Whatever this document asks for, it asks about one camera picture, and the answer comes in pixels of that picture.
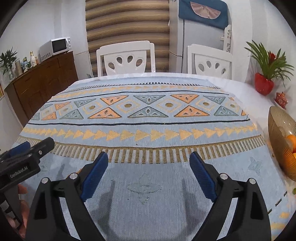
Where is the large orange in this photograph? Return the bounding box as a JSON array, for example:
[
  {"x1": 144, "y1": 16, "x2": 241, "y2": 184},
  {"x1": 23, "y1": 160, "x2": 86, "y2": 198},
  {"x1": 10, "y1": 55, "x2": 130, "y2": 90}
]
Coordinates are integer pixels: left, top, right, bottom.
[{"x1": 285, "y1": 135, "x2": 296, "y2": 153}]

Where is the left hand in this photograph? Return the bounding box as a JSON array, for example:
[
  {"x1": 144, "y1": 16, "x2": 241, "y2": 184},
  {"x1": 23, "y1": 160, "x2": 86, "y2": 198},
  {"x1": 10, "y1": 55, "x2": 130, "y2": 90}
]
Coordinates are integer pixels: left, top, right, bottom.
[{"x1": 5, "y1": 184, "x2": 30, "y2": 239}]

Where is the brown wooden sideboard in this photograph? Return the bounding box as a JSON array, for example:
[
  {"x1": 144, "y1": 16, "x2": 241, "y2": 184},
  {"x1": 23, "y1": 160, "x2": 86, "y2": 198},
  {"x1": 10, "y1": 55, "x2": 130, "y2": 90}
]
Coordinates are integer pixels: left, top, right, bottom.
[{"x1": 4, "y1": 51, "x2": 78, "y2": 126}]

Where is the bookshelf with books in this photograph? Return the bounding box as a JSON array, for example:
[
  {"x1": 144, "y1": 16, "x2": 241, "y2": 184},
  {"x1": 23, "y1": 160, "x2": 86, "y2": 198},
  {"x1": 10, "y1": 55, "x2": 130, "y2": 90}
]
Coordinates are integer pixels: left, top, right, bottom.
[{"x1": 0, "y1": 84, "x2": 4, "y2": 99}]

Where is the grey canister on sideboard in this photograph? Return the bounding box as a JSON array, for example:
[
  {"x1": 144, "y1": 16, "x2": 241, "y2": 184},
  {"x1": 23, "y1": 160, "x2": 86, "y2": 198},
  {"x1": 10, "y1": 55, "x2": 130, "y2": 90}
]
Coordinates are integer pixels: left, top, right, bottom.
[{"x1": 15, "y1": 58, "x2": 23, "y2": 76}]

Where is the white bottle on sideboard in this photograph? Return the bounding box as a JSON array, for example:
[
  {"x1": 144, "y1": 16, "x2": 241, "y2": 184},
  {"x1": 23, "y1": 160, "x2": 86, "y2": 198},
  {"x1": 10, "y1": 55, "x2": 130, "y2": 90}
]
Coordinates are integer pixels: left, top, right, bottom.
[{"x1": 30, "y1": 51, "x2": 38, "y2": 67}]

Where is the small green plant on sideboard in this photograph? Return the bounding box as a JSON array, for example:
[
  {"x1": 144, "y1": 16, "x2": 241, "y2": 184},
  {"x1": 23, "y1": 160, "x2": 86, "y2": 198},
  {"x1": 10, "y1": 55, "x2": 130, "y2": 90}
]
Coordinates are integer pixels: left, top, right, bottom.
[{"x1": 1, "y1": 47, "x2": 17, "y2": 80}]

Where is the amber glass fruit bowl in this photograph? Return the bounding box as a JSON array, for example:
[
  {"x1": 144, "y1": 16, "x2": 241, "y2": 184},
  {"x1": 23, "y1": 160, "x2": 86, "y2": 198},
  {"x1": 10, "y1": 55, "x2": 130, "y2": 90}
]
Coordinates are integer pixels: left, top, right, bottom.
[{"x1": 268, "y1": 106, "x2": 295, "y2": 181}]

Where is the white microwave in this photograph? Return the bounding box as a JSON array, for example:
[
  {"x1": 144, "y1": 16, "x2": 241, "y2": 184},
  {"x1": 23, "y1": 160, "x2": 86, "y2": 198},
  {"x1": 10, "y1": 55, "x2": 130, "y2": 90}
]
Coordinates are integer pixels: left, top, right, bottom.
[{"x1": 39, "y1": 37, "x2": 72, "y2": 62}]

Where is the blue patterned table cloth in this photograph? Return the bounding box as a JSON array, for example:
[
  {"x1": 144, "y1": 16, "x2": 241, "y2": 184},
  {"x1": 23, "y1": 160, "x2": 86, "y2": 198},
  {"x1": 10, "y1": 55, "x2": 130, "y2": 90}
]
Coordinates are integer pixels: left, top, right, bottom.
[{"x1": 17, "y1": 76, "x2": 295, "y2": 240}]

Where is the red lidded candy dish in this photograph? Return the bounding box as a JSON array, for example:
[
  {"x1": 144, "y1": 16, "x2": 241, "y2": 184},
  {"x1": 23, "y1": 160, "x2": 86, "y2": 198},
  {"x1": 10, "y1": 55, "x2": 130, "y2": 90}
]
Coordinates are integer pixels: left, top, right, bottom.
[{"x1": 274, "y1": 92, "x2": 288, "y2": 109}]

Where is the white chair left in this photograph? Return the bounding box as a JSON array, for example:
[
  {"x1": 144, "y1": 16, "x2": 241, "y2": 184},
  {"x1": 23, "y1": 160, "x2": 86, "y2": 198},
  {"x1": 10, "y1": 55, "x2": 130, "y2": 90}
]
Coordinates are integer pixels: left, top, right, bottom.
[{"x1": 96, "y1": 41, "x2": 156, "y2": 77}]

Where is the white chair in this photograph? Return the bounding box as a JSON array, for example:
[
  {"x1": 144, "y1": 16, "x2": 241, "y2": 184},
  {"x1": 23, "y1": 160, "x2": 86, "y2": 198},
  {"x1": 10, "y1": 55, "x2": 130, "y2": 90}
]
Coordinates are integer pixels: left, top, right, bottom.
[
  {"x1": 187, "y1": 44, "x2": 233, "y2": 79},
  {"x1": 96, "y1": 41, "x2": 156, "y2": 77}
]

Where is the striped brown curtain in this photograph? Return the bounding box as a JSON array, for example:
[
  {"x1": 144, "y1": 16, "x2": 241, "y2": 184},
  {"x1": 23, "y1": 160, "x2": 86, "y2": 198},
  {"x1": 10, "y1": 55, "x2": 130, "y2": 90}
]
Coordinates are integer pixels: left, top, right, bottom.
[{"x1": 85, "y1": 1, "x2": 170, "y2": 76}]

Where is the potted green plant red pot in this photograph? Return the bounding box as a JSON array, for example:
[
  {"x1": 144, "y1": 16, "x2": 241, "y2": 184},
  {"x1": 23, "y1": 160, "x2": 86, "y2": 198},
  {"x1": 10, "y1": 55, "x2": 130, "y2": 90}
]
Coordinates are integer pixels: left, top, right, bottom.
[{"x1": 245, "y1": 41, "x2": 295, "y2": 96}]

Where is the white chair right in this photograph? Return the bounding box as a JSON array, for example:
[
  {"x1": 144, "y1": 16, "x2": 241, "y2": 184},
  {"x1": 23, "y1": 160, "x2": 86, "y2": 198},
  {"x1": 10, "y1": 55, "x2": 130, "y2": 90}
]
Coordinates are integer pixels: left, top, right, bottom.
[{"x1": 187, "y1": 44, "x2": 233, "y2": 79}]

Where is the grey refrigerator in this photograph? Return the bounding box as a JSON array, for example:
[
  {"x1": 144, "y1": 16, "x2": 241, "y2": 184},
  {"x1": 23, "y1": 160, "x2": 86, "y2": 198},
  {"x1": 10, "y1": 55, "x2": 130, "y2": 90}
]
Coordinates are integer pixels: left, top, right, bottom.
[{"x1": 169, "y1": 1, "x2": 231, "y2": 73}]

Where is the blue fridge cover cloth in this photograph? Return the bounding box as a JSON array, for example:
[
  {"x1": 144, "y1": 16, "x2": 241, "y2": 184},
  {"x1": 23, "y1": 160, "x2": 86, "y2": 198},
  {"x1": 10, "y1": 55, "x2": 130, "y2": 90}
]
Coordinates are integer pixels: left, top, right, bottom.
[{"x1": 179, "y1": 0, "x2": 228, "y2": 30}]

